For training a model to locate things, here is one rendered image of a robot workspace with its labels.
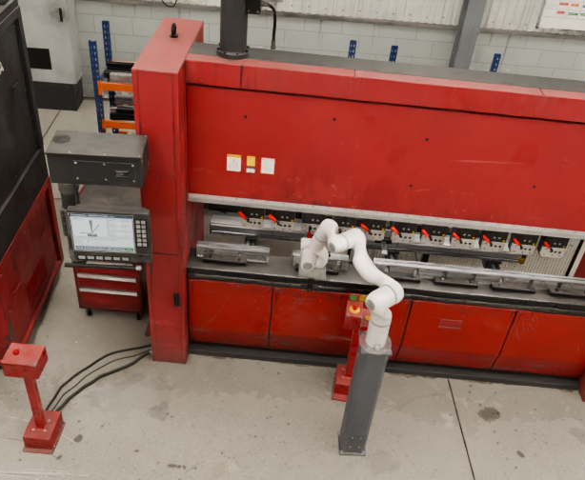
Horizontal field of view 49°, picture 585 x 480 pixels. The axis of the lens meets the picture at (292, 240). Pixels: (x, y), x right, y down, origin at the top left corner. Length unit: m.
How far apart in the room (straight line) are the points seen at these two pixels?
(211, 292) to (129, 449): 1.15
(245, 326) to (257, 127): 1.56
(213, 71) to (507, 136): 1.74
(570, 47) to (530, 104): 4.90
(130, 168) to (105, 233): 0.46
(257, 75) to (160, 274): 1.50
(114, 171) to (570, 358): 3.47
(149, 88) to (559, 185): 2.51
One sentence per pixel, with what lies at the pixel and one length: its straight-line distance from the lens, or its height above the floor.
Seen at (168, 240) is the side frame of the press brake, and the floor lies 1.16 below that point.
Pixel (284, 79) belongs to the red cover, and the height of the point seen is 2.24.
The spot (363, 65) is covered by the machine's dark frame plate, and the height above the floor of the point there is 2.30.
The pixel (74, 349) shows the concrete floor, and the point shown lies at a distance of 5.13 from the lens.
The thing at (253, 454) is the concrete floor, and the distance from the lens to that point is 4.44.
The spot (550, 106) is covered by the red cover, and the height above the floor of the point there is 2.24.
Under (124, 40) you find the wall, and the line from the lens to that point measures 8.25.
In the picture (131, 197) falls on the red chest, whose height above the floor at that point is 0.98.
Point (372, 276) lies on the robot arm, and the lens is 3.54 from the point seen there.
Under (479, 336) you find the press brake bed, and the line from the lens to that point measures 4.82.
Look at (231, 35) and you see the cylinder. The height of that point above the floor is 2.43.
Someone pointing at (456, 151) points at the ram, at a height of 1.89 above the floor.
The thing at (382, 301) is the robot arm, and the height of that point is 1.40.
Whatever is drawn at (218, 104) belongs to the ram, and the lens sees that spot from 3.80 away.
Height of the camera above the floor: 3.69
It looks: 37 degrees down
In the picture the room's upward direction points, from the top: 6 degrees clockwise
